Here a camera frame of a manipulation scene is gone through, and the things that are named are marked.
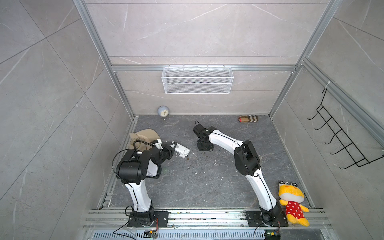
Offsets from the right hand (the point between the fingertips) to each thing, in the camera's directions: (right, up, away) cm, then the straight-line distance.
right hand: (203, 147), depth 101 cm
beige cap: (-43, +5, 0) cm, 43 cm away
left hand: (-17, +6, -9) cm, 20 cm away
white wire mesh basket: (-4, +47, -1) cm, 47 cm away
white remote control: (-14, 0, -10) cm, 17 cm away
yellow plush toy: (+44, -21, -27) cm, 56 cm away
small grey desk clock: (-31, +26, +13) cm, 42 cm away
